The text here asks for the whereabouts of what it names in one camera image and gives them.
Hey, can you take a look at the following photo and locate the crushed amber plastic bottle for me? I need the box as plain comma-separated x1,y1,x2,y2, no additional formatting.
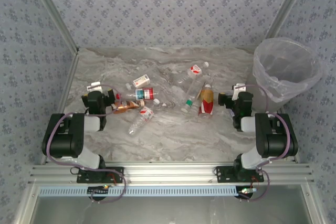
111,99,146,115

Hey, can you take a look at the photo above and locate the red and gold plastic bottle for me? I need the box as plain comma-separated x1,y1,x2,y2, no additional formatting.
197,84,215,116

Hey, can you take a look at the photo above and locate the clear bottle green neck ring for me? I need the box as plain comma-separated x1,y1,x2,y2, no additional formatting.
181,76,207,113

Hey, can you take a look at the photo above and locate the small bottle white red label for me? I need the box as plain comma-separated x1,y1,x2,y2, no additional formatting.
125,74,152,90

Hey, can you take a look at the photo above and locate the bottle teal white red label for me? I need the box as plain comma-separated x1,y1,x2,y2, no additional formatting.
115,87,160,101

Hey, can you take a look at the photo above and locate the clear bottle red white label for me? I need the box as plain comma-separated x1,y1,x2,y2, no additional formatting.
128,99,161,137
176,61,210,84

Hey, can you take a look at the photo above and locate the bin with clear plastic liner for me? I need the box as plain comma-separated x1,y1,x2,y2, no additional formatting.
245,37,324,112

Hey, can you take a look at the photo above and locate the small circuit board with LED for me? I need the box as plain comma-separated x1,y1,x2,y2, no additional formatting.
88,185,110,195
237,187,258,196

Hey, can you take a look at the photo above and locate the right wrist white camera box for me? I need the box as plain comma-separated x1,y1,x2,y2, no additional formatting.
232,83,246,94

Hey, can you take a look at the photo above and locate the aluminium side rail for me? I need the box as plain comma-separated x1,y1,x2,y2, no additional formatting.
40,48,81,164

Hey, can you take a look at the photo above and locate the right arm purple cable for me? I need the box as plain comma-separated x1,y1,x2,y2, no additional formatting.
240,84,294,202

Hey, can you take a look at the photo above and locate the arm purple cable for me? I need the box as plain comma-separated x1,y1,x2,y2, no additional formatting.
46,83,127,204
240,84,294,202

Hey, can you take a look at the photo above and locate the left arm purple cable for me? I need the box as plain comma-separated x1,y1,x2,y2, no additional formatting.
46,83,127,204

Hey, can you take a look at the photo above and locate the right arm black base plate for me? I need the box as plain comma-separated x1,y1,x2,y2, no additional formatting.
215,165,265,184

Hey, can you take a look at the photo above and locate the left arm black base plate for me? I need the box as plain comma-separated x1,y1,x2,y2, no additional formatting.
76,166,124,184

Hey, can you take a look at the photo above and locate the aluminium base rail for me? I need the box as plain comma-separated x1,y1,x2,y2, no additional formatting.
28,163,314,185

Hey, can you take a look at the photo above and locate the aluminium frame post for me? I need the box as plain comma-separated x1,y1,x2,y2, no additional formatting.
26,0,80,54
265,0,313,41

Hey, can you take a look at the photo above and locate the light blue slotted cable duct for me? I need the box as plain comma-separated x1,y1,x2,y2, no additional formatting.
38,186,237,197

